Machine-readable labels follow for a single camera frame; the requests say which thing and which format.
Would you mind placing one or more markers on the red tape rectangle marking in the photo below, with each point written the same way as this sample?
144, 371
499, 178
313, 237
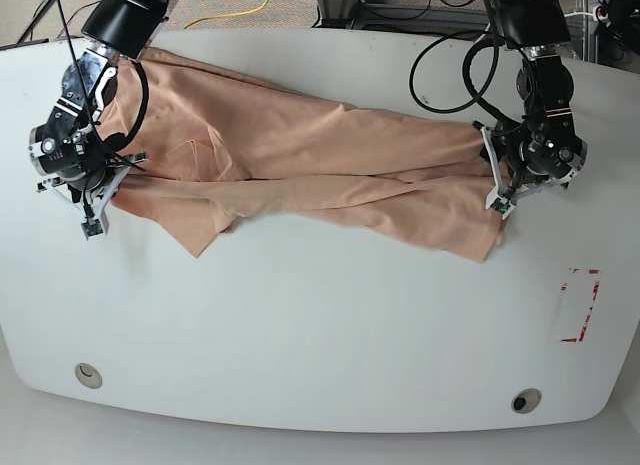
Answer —
577, 300

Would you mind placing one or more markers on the peach t-shirt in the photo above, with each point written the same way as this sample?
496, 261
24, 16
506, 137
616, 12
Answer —
222, 146

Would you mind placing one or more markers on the right table grommet hole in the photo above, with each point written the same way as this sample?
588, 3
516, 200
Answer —
526, 401

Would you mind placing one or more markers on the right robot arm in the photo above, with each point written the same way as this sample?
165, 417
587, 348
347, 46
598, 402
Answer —
116, 30

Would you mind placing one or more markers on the left table grommet hole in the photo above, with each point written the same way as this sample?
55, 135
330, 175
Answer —
88, 376

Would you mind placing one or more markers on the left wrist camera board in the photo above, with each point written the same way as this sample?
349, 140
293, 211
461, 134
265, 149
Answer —
501, 205

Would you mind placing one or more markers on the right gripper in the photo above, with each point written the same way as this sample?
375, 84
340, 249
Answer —
85, 182

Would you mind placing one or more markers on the aluminium frame stand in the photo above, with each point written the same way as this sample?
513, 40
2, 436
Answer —
450, 10

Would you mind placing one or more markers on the table grommet hole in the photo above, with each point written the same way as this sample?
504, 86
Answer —
526, 401
88, 376

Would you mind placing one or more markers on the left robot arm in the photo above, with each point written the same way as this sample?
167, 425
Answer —
542, 150

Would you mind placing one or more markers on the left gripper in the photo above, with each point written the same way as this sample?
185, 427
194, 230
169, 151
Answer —
511, 191

